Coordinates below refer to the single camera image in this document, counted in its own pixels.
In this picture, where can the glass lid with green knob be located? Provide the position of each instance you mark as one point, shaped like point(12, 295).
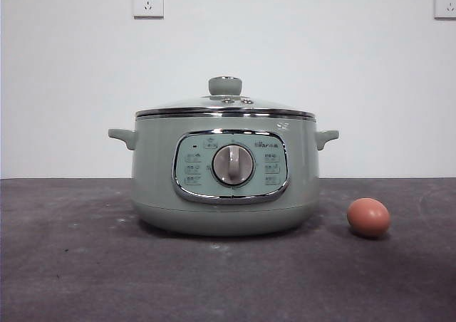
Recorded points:
point(224, 85)

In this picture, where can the brown egg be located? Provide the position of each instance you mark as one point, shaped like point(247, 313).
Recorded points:
point(368, 218)

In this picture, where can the green electric cooking pot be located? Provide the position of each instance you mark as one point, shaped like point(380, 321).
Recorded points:
point(156, 193)

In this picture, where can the white wall socket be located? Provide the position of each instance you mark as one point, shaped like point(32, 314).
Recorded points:
point(148, 2)
point(446, 3)

